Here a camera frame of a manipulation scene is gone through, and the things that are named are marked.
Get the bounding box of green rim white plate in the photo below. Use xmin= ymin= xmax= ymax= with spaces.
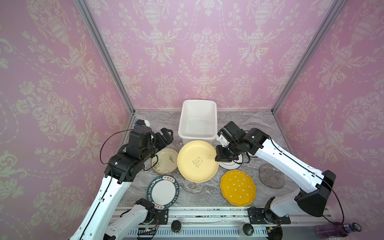
xmin=146 ymin=175 xmax=180 ymax=211

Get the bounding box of black knob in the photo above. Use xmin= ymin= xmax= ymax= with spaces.
xmin=171 ymin=220 xmax=182 ymax=234
xmin=240 ymin=223 xmax=254 ymax=237

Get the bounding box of pale yellow bear plate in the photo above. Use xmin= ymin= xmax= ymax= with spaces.
xmin=177 ymin=141 xmax=219 ymax=183

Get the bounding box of right black knob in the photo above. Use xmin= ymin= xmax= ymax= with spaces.
xmin=240 ymin=223 xmax=254 ymax=237

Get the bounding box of clear glass plate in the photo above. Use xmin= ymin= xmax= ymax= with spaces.
xmin=259 ymin=164 xmax=285 ymax=189

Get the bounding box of purple water bottle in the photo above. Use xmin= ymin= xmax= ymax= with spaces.
xmin=315 ymin=223 xmax=363 ymax=239

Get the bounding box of white plastic bin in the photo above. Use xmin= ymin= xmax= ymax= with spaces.
xmin=178 ymin=100 xmax=218 ymax=145

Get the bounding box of cream plate bamboo pattern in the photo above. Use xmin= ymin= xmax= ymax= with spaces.
xmin=152 ymin=148 xmax=179 ymax=175

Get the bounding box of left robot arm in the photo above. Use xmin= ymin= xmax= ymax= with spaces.
xmin=71 ymin=124 xmax=174 ymax=240

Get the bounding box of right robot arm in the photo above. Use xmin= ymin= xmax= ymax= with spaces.
xmin=215 ymin=121 xmax=336 ymax=224

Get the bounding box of yellow polka dot plate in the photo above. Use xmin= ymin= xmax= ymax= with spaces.
xmin=220 ymin=170 xmax=257 ymax=207

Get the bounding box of left black knob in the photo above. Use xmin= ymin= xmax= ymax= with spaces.
xmin=171 ymin=220 xmax=182 ymax=234

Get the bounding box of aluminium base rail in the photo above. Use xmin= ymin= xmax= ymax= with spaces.
xmin=111 ymin=207 xmax=326 ymax=240

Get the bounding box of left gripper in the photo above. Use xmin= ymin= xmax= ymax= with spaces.
xmin=141 ymin=126 xmax=174 ymax=163

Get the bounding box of white plate black pattern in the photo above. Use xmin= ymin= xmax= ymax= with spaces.
xmin=219 ymin=155 xmax=243 ymax=171

